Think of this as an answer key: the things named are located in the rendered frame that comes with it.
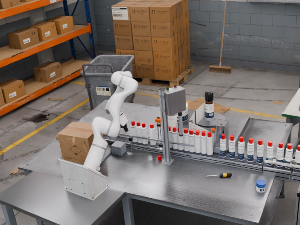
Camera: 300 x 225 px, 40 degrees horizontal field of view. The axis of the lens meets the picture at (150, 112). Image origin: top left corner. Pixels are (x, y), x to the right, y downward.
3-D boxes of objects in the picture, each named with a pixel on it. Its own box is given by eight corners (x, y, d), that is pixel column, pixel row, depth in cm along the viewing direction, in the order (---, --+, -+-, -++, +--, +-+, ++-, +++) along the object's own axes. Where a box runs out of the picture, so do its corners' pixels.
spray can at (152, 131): (157, 143, 372) (155, 122, 363) (154, 146, 368) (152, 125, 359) (152, 142, 374) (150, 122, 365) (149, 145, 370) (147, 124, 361)
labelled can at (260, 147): (263, 161, 332) (264, 139, 323) (262, 164, 328) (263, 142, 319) (257, 160, 334) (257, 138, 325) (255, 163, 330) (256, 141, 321)
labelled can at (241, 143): (244, 158, 338) (245, 136, 329) (243, 161, 334) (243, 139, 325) (238, 157, 340) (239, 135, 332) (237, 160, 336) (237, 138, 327)
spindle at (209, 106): (215, 117, 406) (214, 90, 394) (212, 121, 399) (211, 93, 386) (206, 116, 410) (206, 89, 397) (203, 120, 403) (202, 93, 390)
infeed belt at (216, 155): (264, 164, 335) (264, 160, 333) (262, 170, 328) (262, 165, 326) (93, 135, 404) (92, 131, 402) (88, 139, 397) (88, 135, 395)
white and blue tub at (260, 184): (256, 192, 305) (256, 184, 302) (255, 186, 311) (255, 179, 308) (265, 193, 304) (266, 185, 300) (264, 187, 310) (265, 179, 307)
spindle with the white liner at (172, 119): (179, 129, 391) (177, 101, 378) (176, 134, 384) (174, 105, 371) (170, 128, 395) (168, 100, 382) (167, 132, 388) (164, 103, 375)
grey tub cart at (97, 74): (103, 100, 690) (96, 45, 649) (140, 101, 675) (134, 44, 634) (84, 125, 613) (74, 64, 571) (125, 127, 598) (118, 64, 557)
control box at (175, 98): (186, 110, 335) (185, 88, 327) (168, 116, 328) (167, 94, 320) (179, 106, 343) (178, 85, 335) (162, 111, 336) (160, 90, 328)
